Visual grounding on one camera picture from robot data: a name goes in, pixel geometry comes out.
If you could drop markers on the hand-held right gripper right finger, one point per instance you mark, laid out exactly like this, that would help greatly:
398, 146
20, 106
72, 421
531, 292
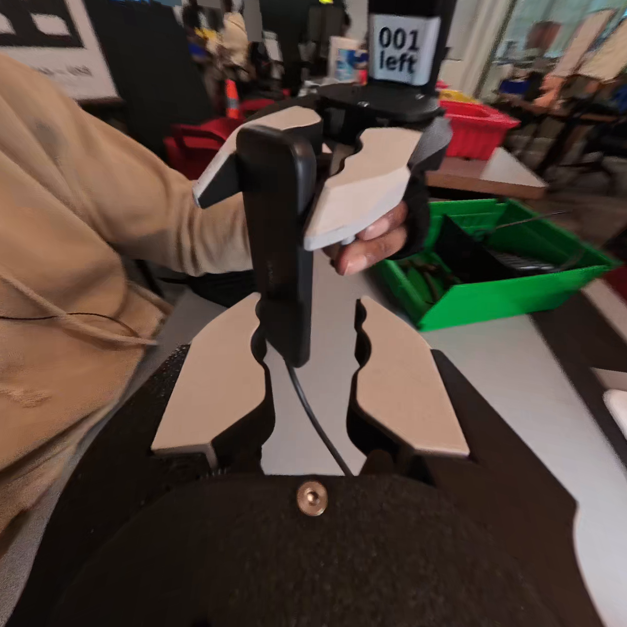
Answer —
401, 387

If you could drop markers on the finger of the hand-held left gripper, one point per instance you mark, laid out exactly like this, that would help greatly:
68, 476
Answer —
362, 191
274, 117

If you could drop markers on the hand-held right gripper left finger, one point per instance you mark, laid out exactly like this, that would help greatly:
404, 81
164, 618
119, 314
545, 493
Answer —
215, 387

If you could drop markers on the black usb hub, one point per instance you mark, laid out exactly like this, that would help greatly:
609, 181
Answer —
279, 220

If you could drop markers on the green plastic bin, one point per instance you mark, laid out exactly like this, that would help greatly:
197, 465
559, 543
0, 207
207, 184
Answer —
490, 303

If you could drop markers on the person's left hand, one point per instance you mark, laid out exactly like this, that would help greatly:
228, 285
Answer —
372, 245

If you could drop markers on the orange traffic cone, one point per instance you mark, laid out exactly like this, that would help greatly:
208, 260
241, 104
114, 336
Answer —
232, 100

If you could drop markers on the white wipes canister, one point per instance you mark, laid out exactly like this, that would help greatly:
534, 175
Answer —
345, 63

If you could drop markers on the red slatted crate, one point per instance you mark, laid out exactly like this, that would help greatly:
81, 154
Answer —
475, 132

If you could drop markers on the black bin divider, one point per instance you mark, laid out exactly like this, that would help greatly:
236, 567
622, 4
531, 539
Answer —
465, 254

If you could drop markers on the person's beige hoodie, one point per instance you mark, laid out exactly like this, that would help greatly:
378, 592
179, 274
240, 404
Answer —
49, 245

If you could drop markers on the black white marker sign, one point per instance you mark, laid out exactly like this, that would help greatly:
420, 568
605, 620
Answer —
59, 73

